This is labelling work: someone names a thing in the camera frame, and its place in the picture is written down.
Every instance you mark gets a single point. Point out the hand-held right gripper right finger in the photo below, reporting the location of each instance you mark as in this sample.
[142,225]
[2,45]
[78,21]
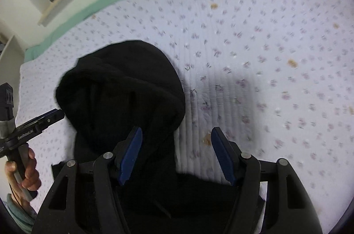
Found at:
[222,156]

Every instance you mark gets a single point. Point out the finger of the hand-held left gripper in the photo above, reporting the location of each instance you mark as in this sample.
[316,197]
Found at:
[44,120]

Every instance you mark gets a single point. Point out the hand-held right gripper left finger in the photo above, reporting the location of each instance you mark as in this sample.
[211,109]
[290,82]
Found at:
[132,154]

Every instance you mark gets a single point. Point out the black hooded sweatshirt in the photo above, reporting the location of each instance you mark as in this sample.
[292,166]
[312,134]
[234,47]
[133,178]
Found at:
[124,101]

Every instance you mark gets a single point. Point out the person's left forearm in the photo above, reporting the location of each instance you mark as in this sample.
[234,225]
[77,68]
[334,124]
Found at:
[19,213]

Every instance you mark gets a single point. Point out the person's left hand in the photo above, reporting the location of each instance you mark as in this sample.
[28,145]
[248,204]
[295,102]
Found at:
[27,167]

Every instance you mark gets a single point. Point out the white floral quilt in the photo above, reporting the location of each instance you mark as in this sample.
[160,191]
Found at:
[235,65]

